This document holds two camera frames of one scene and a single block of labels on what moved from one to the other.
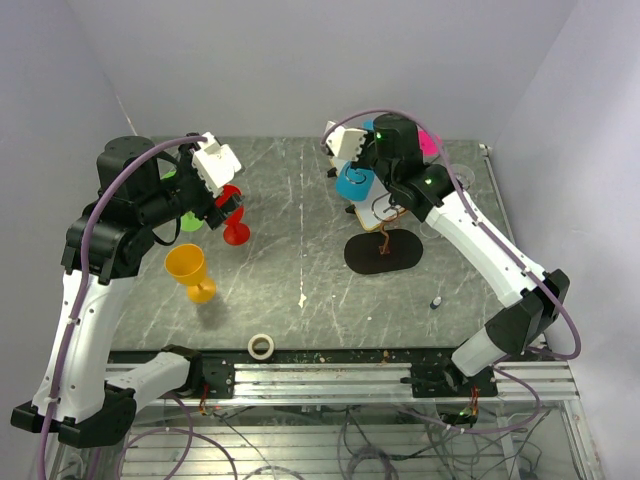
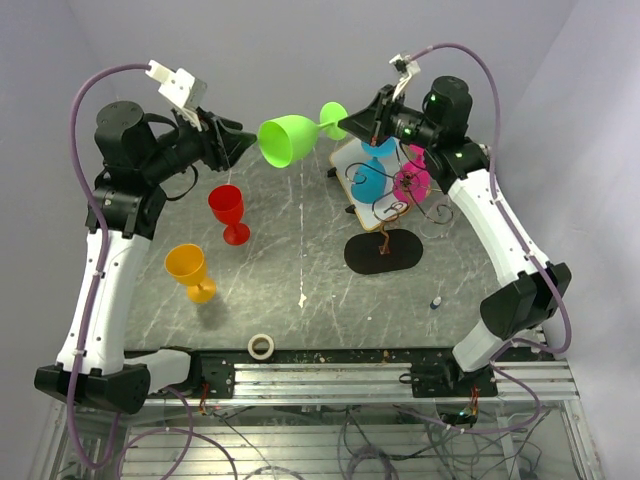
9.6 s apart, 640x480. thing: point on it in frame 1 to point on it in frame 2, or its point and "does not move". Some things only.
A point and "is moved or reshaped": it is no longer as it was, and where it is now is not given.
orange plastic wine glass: [185, 263] does not move
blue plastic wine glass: [356, 183] is moved or reshaped
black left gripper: [207, 209] to [222, 148]
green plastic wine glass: [188, 220] to [286, 139]
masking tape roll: [260, 357] does not move
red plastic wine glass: [236, 231] does not move
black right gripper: [368, 139] to [371, 123]
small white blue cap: [435, 302] does not move
